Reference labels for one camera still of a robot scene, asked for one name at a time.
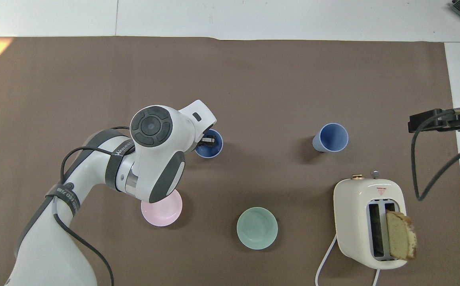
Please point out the bread slice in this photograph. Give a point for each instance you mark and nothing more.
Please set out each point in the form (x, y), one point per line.
(400, 236)

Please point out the pink bowl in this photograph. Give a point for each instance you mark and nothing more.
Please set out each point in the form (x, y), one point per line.
(162, 214)

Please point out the cream white toaster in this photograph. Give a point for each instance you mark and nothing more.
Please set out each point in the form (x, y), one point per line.
(353, 222)

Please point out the dark blue cup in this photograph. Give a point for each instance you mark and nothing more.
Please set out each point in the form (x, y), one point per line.
(214, 151)

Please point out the green bowl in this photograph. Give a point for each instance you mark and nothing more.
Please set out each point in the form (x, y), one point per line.
(257, 228)

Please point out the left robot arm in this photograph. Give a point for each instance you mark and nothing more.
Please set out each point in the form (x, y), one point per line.
(55, 254)

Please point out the light blue cup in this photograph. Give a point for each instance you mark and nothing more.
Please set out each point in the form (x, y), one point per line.
(332, 138)

